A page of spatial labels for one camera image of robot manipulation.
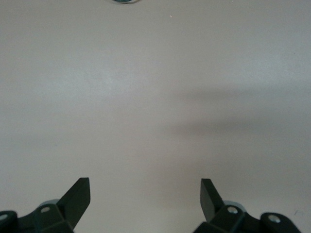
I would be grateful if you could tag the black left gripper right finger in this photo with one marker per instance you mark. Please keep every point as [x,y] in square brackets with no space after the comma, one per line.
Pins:
[211,204]

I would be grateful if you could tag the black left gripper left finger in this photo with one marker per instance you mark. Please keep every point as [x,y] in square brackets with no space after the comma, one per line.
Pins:
[75,204]

